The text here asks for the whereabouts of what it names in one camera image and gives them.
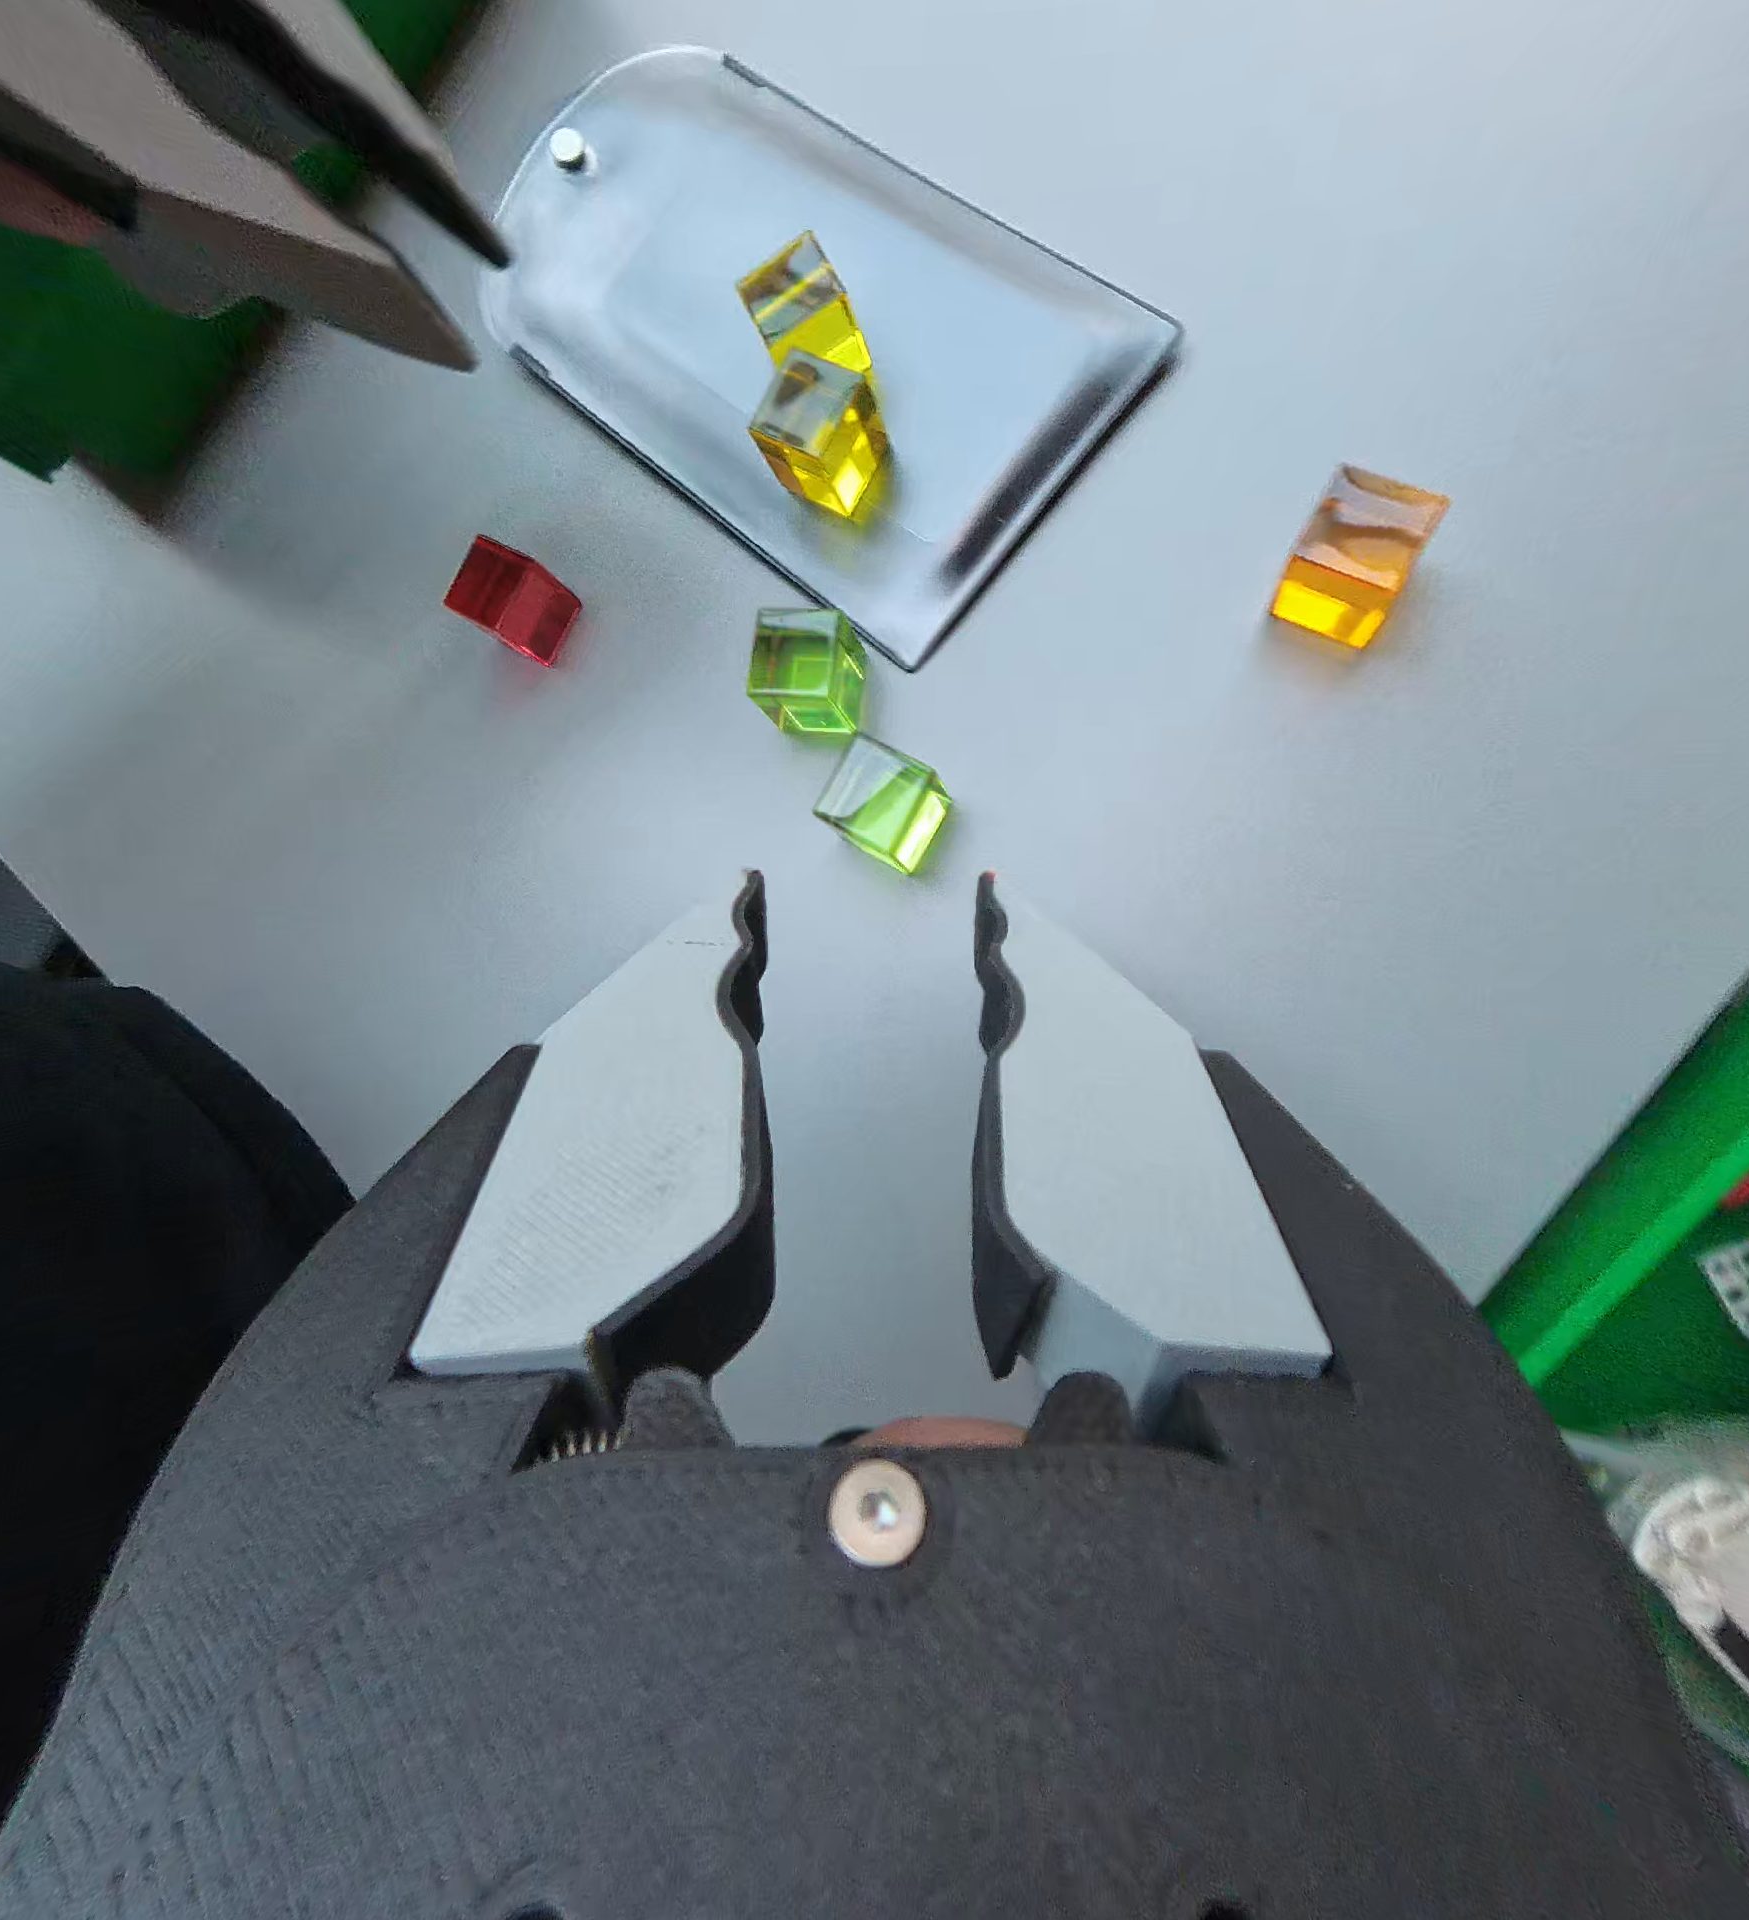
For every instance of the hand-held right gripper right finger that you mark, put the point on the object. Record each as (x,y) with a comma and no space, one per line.
(1145,1184)

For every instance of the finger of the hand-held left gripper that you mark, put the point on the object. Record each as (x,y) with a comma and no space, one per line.
(214,209)
(363,106)

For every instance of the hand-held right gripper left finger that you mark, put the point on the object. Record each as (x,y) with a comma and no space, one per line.
(589,1199)

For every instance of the clear acrylic tray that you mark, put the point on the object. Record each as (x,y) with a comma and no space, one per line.
(634,270)

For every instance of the green transparent cube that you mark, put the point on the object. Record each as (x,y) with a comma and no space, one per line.
(887,810)
(811,675)

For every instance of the orange transparent cube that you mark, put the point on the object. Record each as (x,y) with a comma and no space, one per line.
(1354,563)

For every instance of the white desk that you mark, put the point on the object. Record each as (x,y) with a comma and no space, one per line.
(1416,225)

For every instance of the yellow transparent cube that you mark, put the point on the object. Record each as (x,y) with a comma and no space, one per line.
(823,444)
(806,309)

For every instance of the red transparent cube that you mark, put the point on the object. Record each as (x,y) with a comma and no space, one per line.
(515,601)

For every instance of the green storage box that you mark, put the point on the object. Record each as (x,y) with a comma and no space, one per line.
(1638,1199)

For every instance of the person's dark clothing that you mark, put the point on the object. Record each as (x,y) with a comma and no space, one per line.
(66,1275)

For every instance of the white perforated plate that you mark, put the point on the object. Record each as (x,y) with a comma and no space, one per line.
(1742,1290)

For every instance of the white plastic object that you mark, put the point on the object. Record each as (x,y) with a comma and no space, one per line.
(1730,1559)

